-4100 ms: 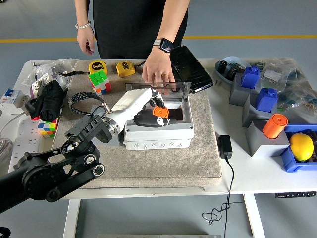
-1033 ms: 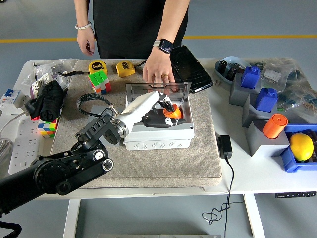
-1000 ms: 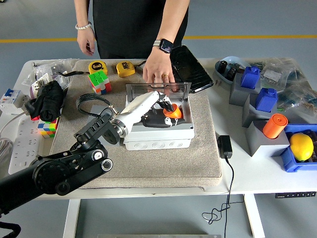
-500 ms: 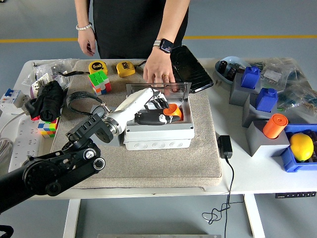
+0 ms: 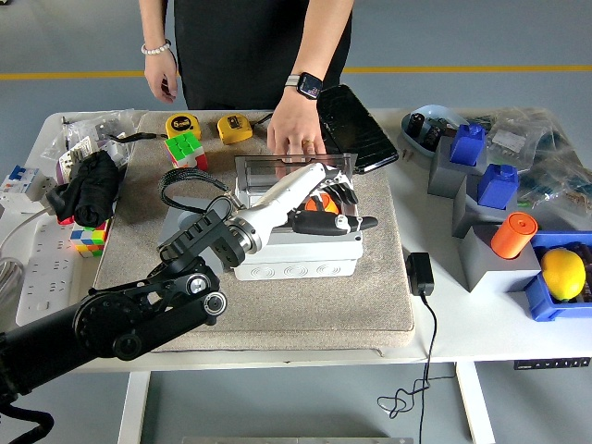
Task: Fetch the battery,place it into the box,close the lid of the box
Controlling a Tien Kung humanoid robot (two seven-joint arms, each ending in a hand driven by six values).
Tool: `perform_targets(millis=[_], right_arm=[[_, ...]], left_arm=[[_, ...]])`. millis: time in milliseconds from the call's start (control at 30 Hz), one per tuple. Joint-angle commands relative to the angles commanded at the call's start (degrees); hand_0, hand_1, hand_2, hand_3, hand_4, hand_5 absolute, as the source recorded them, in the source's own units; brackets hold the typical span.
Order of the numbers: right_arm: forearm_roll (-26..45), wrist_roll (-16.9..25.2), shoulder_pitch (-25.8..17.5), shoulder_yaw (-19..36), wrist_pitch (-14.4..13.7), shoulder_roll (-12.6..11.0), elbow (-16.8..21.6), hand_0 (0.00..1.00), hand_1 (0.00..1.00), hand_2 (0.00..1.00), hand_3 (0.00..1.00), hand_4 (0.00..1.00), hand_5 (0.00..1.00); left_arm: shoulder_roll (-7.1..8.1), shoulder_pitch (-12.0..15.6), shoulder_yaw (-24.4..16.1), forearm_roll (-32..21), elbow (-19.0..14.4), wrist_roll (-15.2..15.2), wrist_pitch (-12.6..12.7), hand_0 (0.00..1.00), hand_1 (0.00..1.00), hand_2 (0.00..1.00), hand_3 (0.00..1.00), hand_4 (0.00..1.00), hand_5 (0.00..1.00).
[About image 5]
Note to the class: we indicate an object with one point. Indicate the person's left hand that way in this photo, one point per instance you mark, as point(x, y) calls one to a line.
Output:
point(296, 125)

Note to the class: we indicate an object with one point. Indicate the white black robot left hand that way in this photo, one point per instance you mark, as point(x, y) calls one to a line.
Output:
point(287, 189)

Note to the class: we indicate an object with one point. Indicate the person's right hand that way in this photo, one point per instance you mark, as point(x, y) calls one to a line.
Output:
point(162, 76)

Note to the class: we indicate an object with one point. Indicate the orange cylinder battery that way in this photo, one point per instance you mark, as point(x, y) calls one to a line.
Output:
point(324, 205)
point(511, 238)

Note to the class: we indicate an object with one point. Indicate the transparent grey-framed box lid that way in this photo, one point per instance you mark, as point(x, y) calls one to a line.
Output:
point(259, 159)

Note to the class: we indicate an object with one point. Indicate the white electrical junction box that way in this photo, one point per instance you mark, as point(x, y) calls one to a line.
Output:
point(300, 263)

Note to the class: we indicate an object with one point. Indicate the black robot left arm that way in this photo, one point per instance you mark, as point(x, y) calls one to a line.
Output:
point(139, 300)

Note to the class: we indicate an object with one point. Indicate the person's left forearm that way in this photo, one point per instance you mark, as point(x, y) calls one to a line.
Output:
point(324, 37)

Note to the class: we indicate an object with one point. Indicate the person's right forearm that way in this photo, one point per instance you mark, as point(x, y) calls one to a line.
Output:
point(153, 20)

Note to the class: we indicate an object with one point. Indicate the smart watch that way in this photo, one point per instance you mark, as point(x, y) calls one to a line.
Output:
point(310, 85)

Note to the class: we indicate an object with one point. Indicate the yellow tape measure 5m label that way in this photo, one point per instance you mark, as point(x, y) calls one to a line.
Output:
point(182, 125)

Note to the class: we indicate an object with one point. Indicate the glossy black case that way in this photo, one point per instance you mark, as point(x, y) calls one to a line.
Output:
point(356, 129)

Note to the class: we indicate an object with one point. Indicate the yellow tape measure black label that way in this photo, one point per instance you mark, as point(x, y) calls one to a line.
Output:
point(233, 129)

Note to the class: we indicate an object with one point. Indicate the colourful puzzle cube green face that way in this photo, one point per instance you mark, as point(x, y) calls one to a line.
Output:
point(185, 150)

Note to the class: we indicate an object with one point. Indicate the person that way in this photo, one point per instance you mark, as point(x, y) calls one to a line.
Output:
point(240, 46)

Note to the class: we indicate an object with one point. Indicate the clear bags of hardware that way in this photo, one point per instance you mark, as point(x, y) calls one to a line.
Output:
point(83, 125)

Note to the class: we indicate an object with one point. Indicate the grey block with round hole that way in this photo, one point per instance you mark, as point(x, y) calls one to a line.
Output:
point(173, 226)

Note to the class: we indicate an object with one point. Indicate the plain black capacitor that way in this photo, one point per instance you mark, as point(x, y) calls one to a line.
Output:
point(416, 121)
point(433, 134)

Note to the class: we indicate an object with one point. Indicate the grey-brown mat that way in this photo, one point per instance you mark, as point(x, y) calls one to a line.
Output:
point(324, 314)

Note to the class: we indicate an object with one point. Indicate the black folded cloth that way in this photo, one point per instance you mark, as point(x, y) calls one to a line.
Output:
point(90, 185)

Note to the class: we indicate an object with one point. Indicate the light blue bowl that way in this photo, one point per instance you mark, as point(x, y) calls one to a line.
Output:
point(439, 112)

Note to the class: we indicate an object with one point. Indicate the grey block holder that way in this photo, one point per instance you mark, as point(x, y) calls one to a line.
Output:
point(495, 273)
point(444, 176)
point(472, 217)

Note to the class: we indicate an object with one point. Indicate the black power adapter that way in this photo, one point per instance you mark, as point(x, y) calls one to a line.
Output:
point(419, 273)

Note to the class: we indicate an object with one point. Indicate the white socket module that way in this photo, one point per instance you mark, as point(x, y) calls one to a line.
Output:
point(44, 187)

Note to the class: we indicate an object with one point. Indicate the blue plastic block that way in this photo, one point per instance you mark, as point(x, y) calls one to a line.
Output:
point(467, 145)
point(497, 187)

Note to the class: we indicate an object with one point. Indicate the white blue circuit breaker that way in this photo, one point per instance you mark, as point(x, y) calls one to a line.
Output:
point(20, 185)

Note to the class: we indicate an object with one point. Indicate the white power strip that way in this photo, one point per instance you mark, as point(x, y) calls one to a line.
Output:
point(46, 268)

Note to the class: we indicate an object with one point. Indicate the clear bags of parts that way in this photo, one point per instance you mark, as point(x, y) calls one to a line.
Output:
point(555, 162)

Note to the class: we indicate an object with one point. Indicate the white table leg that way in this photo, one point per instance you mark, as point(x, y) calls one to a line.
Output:
point(474, 402)
point(131, 407)

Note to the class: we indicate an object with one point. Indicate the blue plastic bin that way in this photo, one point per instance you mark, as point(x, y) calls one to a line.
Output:
point(541, 300)

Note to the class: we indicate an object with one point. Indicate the yellow lemon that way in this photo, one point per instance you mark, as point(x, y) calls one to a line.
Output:
point(563, 274)

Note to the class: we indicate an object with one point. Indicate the black table control panel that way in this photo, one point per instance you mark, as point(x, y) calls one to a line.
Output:
point(550, 364)

